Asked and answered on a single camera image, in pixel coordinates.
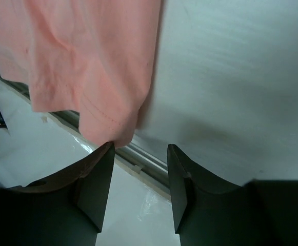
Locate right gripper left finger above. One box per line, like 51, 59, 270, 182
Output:
0, 142, 115, 245

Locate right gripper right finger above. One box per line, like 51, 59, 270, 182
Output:
167, 145, 298, 245

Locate pink t shirt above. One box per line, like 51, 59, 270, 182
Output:
0, 1, 161, 147

